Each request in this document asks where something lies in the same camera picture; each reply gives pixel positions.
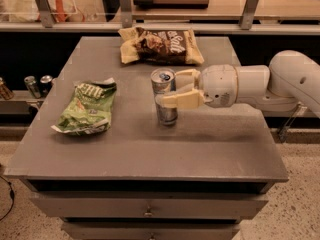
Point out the upper drawer with knob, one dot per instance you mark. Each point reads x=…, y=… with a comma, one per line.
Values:
x=149, y=205

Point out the right metal railing post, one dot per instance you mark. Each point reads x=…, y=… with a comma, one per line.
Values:
x=247, y=17

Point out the brown yellow chip bag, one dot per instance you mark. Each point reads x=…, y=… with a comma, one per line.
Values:
x=174, y=47

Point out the green chip bag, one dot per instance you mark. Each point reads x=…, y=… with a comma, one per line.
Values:
x=90, y=109

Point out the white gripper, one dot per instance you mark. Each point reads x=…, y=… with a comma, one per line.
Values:
x=218, y=84

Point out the white orange plastic bag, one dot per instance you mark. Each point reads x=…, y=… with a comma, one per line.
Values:
x=27, y=11

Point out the grey drawer cabinet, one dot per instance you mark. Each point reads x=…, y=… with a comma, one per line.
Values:
x=207, y=151

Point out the metal railing post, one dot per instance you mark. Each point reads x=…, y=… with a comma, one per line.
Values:
x=247, y=17
x=45, y=13
x=126, y=13

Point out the lower drawer with knob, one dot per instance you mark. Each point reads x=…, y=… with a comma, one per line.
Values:
x=149, y=231

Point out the middle metal railing post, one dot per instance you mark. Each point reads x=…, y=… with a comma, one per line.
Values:
x=126, y=13

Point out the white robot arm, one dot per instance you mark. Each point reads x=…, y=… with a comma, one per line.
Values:
x=290, y=79

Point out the drawer with knob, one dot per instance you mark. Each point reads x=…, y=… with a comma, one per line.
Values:
x=149, y=231
x=149, y=205

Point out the left metal railing post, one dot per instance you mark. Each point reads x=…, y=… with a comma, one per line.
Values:
x=45, y=13

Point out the redbull can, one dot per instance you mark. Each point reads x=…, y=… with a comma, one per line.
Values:
x=163, y=81

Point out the dark can on shelf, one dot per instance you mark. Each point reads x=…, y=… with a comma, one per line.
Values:
x=46, y=82

